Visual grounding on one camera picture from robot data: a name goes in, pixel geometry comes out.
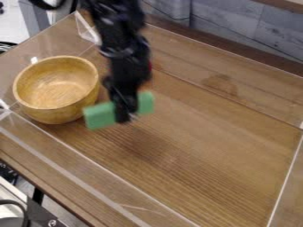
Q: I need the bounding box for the green rectangular block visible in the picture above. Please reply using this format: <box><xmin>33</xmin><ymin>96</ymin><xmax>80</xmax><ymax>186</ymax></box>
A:
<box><xmin>82</xmin><ymin>91</ymin><xmax>154</xmax><ymax>129</ymax></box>

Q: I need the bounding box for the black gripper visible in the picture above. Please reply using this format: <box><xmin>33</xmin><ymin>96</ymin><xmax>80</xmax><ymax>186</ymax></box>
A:
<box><xmin>98</xmin><ymin>36</ymin><xmax>152</xmax><ymax>123</ymax></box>

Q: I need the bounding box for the grey post in background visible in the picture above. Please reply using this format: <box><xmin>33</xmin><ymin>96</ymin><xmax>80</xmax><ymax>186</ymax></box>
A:
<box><xmin>17</xmin><ymin>0</ymin><xmax>50</xmax><ymax>36</ymax></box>

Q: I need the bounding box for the brown wooden bowl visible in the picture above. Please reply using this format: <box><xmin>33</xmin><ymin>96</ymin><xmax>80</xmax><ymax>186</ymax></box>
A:
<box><xmin>12</xmin><ymin>56</ymin><xmax>100</xmax><ymax>124</ymax></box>

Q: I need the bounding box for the black device under table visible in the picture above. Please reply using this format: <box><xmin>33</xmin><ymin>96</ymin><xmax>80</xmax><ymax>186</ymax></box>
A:
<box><xmin>0</xmin><ymin>200</ymin><xmax>68</xmax><ymax>227</ymax></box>

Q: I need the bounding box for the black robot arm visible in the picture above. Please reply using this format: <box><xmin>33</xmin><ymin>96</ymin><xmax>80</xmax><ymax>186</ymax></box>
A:
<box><xmin>81</xmin><ymin>0</ymin><xmax>152</xmax><ymax>123</ymax></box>

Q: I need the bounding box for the clear acrylic tray wall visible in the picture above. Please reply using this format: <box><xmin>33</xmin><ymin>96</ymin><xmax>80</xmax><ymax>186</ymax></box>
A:
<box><xmin>0</xmin><ymin>100</ymin><xmax>198</xmax><ymax>227</ymax></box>

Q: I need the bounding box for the clear acrylic corner bracket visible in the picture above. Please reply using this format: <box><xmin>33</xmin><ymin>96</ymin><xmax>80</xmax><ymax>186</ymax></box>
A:
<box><xmin>74</xmin><ymin>11</ymin><xmax>101</xmax><ymax>45</ymax></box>

